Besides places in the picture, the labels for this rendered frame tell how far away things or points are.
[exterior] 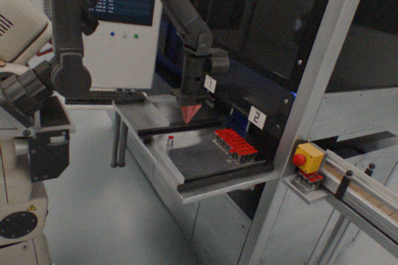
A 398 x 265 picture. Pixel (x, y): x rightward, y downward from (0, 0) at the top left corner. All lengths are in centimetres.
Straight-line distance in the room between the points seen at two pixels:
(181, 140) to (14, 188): 58
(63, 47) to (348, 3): 75
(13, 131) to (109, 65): 106
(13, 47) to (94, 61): 94
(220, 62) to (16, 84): 49
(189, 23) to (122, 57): 100
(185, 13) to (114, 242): 150
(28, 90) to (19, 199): 42
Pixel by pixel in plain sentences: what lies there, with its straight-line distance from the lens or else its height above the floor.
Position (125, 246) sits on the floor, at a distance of 197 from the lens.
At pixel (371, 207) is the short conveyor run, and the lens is 114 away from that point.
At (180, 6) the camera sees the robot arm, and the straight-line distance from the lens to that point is 78.
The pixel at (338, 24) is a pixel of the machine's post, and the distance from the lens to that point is 101.
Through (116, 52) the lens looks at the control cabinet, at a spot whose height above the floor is 101.
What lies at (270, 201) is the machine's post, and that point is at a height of 75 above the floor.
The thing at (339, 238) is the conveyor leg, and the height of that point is 72.
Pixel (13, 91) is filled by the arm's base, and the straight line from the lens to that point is 72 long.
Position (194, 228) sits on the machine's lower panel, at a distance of 181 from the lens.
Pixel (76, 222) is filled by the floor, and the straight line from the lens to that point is 211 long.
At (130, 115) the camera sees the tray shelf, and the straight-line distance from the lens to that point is 136.
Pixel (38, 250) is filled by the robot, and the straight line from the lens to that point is 163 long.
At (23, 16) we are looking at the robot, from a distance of 82.
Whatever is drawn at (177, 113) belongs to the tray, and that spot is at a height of 88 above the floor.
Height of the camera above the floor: 151
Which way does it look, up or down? 26 degrees down
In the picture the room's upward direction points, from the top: 11 degrees clockwise
